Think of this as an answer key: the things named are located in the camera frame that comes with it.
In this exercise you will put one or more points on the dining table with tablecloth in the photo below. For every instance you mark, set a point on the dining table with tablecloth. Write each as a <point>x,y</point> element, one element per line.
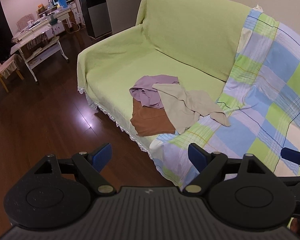
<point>35,33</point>

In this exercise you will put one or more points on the white rolling side table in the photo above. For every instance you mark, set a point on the white rolling side table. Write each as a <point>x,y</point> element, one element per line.
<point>42,48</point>

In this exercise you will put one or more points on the black tall tower appliance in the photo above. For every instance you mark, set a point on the black tall tower appliance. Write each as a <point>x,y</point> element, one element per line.
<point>95,10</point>

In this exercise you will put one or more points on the brown garment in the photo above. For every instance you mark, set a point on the brown garment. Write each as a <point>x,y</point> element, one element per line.
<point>150,123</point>

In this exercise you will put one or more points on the white sideboard cabinet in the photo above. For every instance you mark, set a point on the white sideboard cabinet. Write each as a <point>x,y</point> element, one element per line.
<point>61,17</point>

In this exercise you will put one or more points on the person's right hand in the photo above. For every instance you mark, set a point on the person's right hand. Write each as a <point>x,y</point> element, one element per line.
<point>297,228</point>

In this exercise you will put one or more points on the plaid checked blanket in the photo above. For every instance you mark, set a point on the plaid checked blanket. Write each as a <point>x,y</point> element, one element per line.
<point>265,92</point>

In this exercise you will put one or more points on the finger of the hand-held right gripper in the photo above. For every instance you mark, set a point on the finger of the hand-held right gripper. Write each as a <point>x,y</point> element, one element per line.
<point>293,156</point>

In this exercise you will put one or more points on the chair with pink cover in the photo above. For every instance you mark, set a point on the chair with pink cover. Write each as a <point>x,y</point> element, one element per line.
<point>25,21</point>
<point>2,65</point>

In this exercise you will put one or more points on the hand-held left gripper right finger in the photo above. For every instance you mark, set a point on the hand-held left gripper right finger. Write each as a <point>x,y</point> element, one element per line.
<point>197,158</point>

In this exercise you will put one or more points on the purple garment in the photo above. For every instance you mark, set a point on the purple garment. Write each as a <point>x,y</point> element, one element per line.
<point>146,92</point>

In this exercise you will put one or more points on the green covered sofa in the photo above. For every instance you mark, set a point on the green covered sofa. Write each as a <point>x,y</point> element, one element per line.
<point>165,35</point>

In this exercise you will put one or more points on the blue kettle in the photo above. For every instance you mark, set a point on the blue kettle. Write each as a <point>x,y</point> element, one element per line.
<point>62,1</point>

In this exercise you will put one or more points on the teal bowl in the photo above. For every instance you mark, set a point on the teal bowl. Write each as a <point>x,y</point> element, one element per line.
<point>53,20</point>

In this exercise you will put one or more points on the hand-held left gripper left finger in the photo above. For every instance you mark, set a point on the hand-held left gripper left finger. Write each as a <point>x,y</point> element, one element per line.
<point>102,158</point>

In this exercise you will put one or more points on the beige garment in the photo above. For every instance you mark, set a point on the beige garment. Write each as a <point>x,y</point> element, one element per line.
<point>180,105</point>

